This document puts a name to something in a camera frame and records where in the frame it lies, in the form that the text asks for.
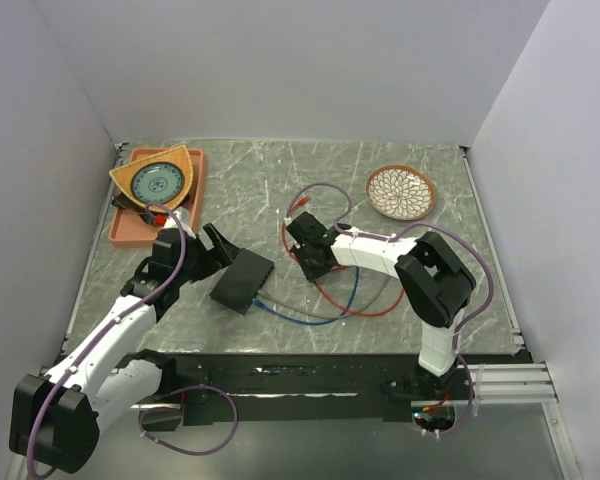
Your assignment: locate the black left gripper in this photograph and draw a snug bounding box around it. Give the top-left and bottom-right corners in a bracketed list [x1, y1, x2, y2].
[174, 223, 240, 284]

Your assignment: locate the black network switch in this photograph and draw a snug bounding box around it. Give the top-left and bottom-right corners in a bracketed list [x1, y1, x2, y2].
[210, 249, 274, 315]

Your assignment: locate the blue ethernet cable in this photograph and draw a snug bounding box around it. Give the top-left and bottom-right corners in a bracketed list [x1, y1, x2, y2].
[254, 267, 361, 327]

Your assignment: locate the grey ethernet cable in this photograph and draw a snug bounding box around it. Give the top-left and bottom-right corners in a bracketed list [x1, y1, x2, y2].
[259, 274, 394, 321]

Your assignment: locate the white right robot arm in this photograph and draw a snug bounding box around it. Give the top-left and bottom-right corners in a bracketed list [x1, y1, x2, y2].
[285, 212, 476, 399]

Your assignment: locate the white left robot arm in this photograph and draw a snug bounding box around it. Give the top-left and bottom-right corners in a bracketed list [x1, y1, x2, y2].
[9, 221, 240, 478]

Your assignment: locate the dark dish under basket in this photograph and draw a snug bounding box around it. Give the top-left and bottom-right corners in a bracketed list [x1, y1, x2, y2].
[111, 185, 154, 226]

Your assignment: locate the pink plastic tray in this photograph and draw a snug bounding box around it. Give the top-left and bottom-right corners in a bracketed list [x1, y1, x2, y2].
[108, 145, 208, 249]

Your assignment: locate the blue patterned round plate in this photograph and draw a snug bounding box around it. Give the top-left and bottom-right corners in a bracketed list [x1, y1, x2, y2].
[131, 162, 185, 204]

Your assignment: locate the woven triangular basket plate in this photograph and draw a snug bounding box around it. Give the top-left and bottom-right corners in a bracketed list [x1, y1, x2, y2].
[109, 145, 196, 212]

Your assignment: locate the floral patterned plate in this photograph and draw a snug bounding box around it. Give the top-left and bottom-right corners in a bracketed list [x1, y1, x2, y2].
[366, 165, 436, 221]

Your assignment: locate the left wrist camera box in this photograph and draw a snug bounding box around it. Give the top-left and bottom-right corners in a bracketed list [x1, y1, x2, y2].
[152, 207, 196, 237]

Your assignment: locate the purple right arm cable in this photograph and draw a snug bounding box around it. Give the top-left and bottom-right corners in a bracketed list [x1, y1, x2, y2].
[283, 182, 496, 351]

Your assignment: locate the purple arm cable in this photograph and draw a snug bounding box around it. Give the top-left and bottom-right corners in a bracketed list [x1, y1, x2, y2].
[283, 182, 496, 351]
[25, 202, 189, 479]

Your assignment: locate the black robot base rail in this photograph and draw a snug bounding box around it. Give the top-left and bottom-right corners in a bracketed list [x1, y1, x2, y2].
[121, 349, 471, 426]

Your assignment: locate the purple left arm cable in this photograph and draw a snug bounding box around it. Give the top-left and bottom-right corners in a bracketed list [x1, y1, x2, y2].
[25, 202, 189, 479]

